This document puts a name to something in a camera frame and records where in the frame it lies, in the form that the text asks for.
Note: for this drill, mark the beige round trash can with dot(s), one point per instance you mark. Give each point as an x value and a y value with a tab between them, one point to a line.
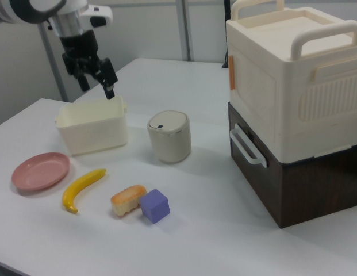
170	141

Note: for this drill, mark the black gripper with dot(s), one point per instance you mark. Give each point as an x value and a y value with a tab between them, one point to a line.
80	49

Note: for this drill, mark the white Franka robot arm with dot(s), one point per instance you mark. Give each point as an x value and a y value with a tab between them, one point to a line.
37	10

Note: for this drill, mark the cream rectangular plastic bin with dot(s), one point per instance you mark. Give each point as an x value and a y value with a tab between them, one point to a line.
93	129

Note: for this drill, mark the grey partition post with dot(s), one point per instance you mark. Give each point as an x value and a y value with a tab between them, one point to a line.
187	28
54	69

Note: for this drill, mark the pink plastic plate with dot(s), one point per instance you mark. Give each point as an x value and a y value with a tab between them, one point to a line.
40	172

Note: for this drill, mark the beige trash can lid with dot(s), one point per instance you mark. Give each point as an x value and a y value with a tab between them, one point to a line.
166	122

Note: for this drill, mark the yellow toy banana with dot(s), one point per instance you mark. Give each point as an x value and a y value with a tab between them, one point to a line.
80	185

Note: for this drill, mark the large cream storage box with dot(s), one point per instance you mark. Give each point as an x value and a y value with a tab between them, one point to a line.
270	95

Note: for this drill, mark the toy bread slice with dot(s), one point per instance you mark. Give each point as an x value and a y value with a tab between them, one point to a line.
127	199

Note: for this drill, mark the dark brown wooden drawer box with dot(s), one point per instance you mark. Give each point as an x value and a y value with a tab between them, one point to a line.
304	189

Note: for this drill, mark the purple cube block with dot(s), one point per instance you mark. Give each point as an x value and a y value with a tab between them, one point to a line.
155	205

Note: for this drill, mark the orange tape strip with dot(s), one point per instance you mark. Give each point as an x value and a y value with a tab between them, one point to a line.
232	73

